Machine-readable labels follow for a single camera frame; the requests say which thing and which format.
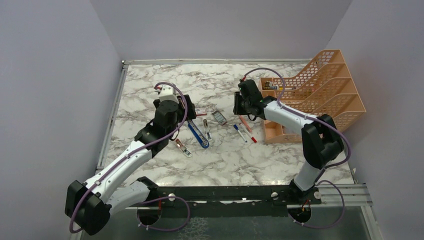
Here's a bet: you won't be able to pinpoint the red white staple box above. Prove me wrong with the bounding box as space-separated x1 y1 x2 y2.
195 107 208 116

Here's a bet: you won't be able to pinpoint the small pink stapler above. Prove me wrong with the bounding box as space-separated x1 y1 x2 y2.
175 138 192 158

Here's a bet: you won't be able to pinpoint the grey staple strips tray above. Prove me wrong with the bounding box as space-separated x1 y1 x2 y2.
212 110 228 126

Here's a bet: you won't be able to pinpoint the blue stapler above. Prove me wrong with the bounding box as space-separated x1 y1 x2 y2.
187 120 210 149

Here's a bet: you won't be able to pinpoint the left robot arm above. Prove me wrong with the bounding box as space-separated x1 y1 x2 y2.
64 93 197 236

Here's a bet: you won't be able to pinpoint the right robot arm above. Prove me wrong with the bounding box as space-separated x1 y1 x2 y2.
233 79 344 204

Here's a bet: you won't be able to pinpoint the salmon pink pen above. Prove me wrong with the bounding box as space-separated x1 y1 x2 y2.
238 115 253 133

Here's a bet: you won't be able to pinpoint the black binder clips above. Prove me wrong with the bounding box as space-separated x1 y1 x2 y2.
262 81 279 91

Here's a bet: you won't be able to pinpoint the blue capped white marker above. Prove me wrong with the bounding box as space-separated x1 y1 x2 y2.
233 124 248 143

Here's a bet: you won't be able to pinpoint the red capped white marker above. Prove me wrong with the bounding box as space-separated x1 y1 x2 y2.
239 123 257 143

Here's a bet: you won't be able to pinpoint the peach plastic file organizer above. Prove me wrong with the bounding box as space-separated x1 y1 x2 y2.
258 49 366 132

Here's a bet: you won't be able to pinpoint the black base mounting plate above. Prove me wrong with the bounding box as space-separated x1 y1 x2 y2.
125 185 322 219

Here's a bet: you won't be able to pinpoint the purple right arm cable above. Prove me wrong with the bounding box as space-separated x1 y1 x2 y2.
241 67 352 230

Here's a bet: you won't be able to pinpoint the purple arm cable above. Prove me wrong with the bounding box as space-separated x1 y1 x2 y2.
241 67 352 230
68 82 192 234

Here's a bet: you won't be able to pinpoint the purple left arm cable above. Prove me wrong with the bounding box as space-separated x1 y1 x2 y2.
68 82 192 234

